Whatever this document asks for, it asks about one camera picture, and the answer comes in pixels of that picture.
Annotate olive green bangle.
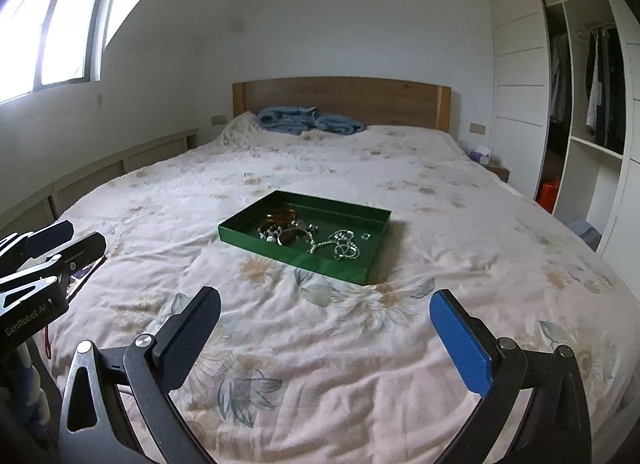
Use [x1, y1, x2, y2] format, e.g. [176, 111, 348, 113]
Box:
[277, 226, 313, 248]

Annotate thin silver bangle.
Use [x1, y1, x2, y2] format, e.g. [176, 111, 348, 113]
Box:
[287, 219, 321, 245]

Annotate window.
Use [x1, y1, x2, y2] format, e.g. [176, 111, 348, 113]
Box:
[0, 0, 113, 105]

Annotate silver chain necklace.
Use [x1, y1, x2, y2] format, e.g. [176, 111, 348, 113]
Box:
[307, 229, 357, 257]

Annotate tissue pack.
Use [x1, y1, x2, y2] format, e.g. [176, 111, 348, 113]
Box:
[467, 144, 496, 165]

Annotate blue blanket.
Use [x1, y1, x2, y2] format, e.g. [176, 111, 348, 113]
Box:
[257, 105, 367, 136]

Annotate green tray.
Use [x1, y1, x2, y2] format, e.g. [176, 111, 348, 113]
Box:
[218, 190, 392, 286]

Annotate white wardrobe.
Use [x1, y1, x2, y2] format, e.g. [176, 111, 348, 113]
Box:
[487, 0, 640, 265]

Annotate wooden headboard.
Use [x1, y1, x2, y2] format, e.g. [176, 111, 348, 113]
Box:
[232, 76, 452, 135]

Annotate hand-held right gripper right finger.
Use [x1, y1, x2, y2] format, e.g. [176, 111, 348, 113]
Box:
[429, 289, 593, 464]

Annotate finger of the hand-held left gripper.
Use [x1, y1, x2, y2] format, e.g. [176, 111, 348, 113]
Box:
[0, 232, 107, 316]
[0, 220, 75, 265]

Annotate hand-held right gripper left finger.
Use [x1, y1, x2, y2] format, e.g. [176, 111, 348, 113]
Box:
[59, 286, 222, 464]

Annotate floral bedsheet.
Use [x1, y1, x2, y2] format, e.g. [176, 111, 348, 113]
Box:
[30, 111, 640, 464]

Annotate hanging clothes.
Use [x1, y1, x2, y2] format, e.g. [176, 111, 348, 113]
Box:
[585, 26, 626, 152]
[549, 33, 571, 125]

